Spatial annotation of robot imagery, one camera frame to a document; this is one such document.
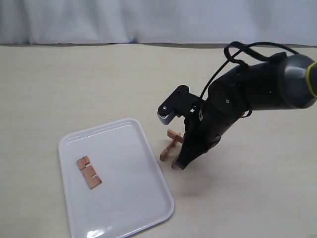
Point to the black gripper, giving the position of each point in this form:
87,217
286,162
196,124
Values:
225,104

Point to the wooden notched piece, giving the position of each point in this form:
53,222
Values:
88,172
164,154
174,164
175,136

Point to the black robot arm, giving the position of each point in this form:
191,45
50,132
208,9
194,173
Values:
275,85

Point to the white plastic tray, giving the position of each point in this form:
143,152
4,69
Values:
134,194

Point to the white backdrop cloth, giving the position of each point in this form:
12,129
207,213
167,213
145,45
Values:
157,21

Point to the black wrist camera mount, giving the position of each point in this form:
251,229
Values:
180,103

